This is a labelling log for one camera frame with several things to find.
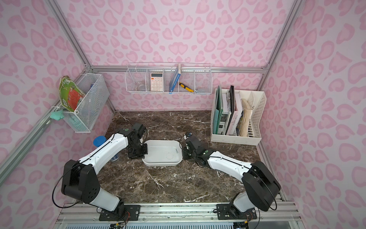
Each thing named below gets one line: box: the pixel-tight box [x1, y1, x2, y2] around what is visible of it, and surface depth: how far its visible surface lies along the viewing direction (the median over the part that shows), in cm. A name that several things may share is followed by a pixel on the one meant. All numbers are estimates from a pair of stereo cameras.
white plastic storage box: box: [142, 139, 183, 167], surface depth 95 cm
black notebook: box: [224, 85, 235, 136], surface depth 88 cm
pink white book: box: [226, 99, 244, 136], surface depth 91 cm
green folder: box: [212, 84, 224, 135], surface depth 85 cm
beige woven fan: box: [239, 98, 253, 137], surface depth 93 cm
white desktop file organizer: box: [210, 88, 267, 146], surface depth 95 cm
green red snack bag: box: [58, 75, 86, 112], surface depth 75 cm
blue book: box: [168, 63, 182, 94], surface depth 90 cm
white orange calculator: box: [150, 72, 164, 92], surface depth 97 cm
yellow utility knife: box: [178, 82, 194, 93], surface depth 100 cm
